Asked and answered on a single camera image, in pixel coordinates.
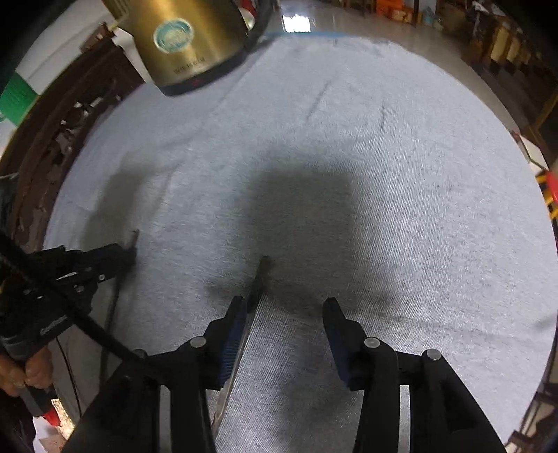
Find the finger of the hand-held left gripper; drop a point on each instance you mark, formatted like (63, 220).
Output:
(87, 253)
(109, 272)

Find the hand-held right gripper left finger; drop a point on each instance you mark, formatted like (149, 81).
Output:
(231, 344)

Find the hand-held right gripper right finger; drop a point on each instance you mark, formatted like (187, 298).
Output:
(338, 348)

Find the dark chopstick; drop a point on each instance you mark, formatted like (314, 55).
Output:
(260, 278)
(114, 296)

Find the person's left hand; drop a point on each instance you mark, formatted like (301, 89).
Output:
(35, 370)

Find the dark carved wooden furniture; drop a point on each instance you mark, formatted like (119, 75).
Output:
(39, 152)

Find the green box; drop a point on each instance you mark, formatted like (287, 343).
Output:
(15, 100)

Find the grey tablecloth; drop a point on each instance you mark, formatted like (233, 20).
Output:
(392, 174)

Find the gold electric kettle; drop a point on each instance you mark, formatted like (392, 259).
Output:
(192, 48)

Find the yellow red stand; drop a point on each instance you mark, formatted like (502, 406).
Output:
(548, 191)

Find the orange crate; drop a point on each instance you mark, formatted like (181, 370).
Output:
(394, 11)

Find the wooden chairs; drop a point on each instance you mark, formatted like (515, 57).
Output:
(510, 48)

